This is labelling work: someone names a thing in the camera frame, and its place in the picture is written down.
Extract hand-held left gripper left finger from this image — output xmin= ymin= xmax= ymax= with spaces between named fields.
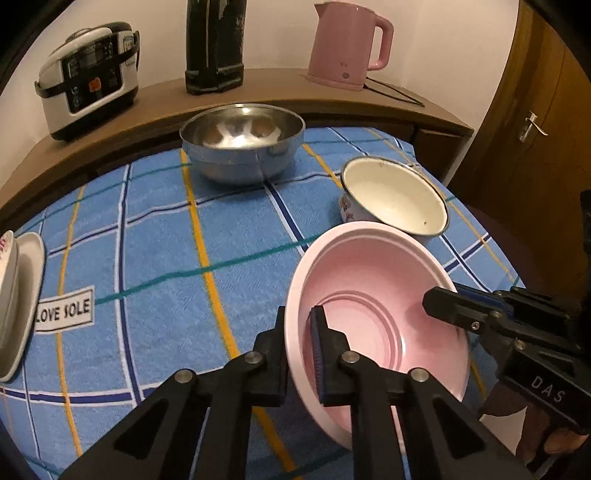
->
xmin=58 ymin=305 xmax=291 ymax=480

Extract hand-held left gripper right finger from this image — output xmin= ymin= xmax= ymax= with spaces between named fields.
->
xmin=308 ymin=305 xmax=534 ymax=480

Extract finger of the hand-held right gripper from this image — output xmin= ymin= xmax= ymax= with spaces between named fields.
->
xmin=421 ymin=286 xmax=587 ymax=356
xmin=455 ymin=282 xmax=585 ymax=324

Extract pink plastic bowl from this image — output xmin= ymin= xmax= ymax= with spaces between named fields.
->
xmin=283 ymin=220 xmax=472 ymax=450

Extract white enamel bowl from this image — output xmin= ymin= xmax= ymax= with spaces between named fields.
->
xmin=339 ymin=156 xmax=451 ymax=238

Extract stainless steel bowl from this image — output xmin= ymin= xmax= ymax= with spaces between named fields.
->
xmin=179 ymin=104 xmax=306 ymax=186

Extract floral rimmed white plate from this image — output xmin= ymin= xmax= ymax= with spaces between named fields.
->
xmin=0 ymin=230 xmax=20 ymax=301

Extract person's right hand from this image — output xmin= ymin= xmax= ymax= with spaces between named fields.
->
xmin=479 ymin=381 xmax=591 ymax=468

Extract dark red chair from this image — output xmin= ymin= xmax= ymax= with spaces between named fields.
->
xmin=466 ymin=203 xmax=585 ymax=296

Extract blue plaid tablecloth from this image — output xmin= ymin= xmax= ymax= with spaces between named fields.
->
xmin=0 ymin=126 xmax=527 ymax=480

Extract wooden door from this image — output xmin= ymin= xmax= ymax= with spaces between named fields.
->
xmin=434 ymin=0 xmax=591 ymax=222

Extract pink electric kettle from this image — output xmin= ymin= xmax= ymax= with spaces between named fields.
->
xmin=307 ymin=1 xmax=394 ymax=92

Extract wooden sideboard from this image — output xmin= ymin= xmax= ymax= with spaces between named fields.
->
xmin=0 ymin=68 xmax=475 ymax=227

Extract black thermos flask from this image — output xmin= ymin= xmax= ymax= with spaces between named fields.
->
xmin=185 ymin=0 xmax=250 ymax=96

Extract black and white rice cooker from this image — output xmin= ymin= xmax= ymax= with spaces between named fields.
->
xmin=34 ymin=21 xmax=140 ymax=142

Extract metal door handle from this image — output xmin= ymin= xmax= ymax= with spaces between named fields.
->
xmin=518 ymin=111 xmax=549 ymax=143

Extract black kettle cable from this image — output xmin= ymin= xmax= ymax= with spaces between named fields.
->
xmin=362 ymin=76 xmax=426 ymax=108

